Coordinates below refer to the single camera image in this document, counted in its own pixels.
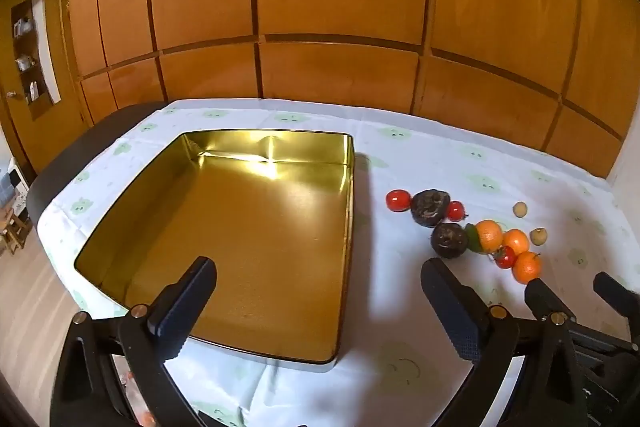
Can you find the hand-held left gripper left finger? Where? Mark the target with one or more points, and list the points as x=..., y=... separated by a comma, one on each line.
x=185, y=307

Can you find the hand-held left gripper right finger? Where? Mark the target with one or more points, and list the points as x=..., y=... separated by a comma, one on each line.
x=450, y=322

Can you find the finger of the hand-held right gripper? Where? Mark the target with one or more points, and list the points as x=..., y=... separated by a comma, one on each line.
x=612, y=289
x=542, y=297

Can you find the orange mandarin with short stem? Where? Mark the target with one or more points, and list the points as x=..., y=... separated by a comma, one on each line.
x=526, y=268

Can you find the small red cherry tomato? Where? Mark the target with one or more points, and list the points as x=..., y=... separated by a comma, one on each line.
x=505, y=258
x=455, y=211

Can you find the small beige longan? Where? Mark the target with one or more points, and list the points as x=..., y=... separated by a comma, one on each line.
x=538, y=236
x=520, y=209

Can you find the plain orange mandarin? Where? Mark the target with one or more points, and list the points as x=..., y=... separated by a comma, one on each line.
x=516, y=241

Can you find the round dark mangosteen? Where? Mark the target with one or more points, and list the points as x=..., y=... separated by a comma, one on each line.
x=449, y=241

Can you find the orange mandarin with green leaf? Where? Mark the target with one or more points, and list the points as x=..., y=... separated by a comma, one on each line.
x=490, y=234

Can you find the gold metal tin box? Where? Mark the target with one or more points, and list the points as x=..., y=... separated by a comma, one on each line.
x=250, y=232

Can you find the dark mangosteen with curled top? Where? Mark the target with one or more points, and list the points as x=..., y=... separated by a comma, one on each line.
x=429, y=208

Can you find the large red tomato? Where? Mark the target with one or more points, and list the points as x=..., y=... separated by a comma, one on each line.
x=398, y=200

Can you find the white tablecloth with green print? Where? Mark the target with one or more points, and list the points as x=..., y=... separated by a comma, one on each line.
x=400, y=147

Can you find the small wooden stool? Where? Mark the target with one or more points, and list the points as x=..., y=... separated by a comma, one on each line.
x=15, y=227

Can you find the black table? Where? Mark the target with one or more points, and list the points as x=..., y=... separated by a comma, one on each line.
x=65, y=157

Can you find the white storage unit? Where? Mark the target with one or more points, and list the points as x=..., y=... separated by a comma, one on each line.
x=12, y=181

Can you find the wall shelf niche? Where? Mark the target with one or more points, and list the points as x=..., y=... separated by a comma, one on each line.
x=25, y=42

